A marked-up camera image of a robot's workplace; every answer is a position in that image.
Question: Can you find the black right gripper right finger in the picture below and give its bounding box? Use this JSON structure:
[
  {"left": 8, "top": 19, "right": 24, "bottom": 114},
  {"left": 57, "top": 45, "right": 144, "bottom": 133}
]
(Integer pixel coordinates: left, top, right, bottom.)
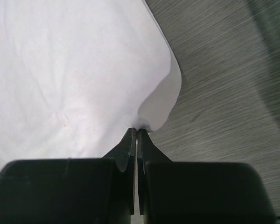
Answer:
[{"left": 137, "top": 130, "right": 277, "bottom": 224}]

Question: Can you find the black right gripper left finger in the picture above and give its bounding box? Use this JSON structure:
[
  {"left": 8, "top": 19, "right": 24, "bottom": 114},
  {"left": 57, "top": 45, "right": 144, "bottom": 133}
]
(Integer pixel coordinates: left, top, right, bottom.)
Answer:
[{"left": 0, "top": 128, "right": 136, "bottom": 224}]

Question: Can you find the white t shirt red print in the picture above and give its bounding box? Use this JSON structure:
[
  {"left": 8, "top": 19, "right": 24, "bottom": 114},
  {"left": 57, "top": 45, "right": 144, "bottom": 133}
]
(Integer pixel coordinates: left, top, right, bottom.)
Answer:
[{"left": 0, "top": 0, "right": 182, "bottom": 171}]

